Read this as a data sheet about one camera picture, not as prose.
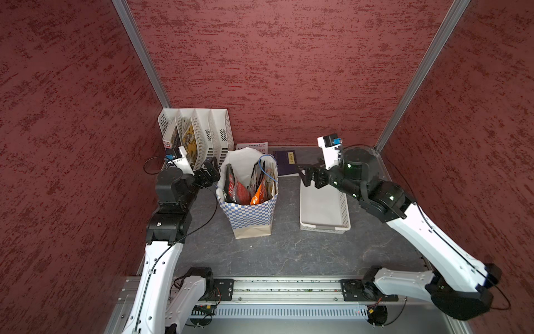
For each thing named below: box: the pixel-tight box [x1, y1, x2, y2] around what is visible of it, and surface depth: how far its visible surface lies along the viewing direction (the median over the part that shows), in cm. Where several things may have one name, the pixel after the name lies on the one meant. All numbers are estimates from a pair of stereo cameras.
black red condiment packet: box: [222, 163, 252, 206], surface depth 79 cm
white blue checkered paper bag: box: [216, 146, 280, 240], surface depth 77 cm
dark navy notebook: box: [273, 150, 300, 176], surface depth 119 cm
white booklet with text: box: [235, 141, 269, 155], surface depth 124 cm
